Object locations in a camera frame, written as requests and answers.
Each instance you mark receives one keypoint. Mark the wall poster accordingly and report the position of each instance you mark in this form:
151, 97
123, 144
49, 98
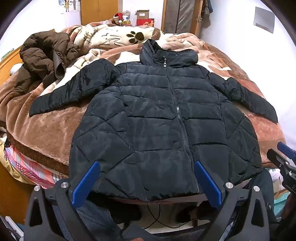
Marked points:
70, 5

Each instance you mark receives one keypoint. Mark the black puffer jacket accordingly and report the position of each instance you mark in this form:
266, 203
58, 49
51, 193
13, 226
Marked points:
150, 115

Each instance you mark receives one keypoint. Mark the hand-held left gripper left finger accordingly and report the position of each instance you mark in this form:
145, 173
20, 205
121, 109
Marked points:
85, 183

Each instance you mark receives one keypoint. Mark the wooden headboard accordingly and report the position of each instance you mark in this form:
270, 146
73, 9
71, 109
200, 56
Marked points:
10, 62

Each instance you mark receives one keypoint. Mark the hanging clothes on door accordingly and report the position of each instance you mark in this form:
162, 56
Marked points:
205, 14

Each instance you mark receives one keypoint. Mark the wooden door frame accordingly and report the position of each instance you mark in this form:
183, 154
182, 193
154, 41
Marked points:
182, 16

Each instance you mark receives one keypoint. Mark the wooden wardrobe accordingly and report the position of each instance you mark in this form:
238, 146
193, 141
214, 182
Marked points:
97, 11

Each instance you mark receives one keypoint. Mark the teal paper box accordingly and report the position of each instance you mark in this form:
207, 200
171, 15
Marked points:
280, 194

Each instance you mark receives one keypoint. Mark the plaid bed sheet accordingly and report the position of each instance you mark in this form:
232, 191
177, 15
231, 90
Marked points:
27, 166

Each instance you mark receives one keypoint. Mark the plush toy with santa hat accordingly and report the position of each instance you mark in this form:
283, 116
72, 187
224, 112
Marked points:
118, 18

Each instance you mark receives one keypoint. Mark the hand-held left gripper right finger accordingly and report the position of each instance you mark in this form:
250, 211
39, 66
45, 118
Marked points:
208, 183

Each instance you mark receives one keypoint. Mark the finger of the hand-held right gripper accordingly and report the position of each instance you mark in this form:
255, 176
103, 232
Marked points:
286, 150
278, 161

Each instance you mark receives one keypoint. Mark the person's left leg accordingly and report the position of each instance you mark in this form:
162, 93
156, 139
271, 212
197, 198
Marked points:
97, 220

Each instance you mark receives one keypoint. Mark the brown cream paw print blanket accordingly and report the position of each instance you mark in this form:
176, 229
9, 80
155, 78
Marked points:
57, 129

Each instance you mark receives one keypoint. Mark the clear plastic bottle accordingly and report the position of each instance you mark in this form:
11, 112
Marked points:
126, 15

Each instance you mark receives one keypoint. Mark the open cardboard box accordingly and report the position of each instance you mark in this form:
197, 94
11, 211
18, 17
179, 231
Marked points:
142, 14

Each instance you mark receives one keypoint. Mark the red box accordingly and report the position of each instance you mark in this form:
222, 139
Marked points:
145, 22

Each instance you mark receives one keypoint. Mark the wooden bed frame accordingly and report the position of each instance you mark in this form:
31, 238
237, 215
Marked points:
11, 197

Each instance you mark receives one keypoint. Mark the brown puffer jacket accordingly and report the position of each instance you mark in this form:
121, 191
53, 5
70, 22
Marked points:
41, 53

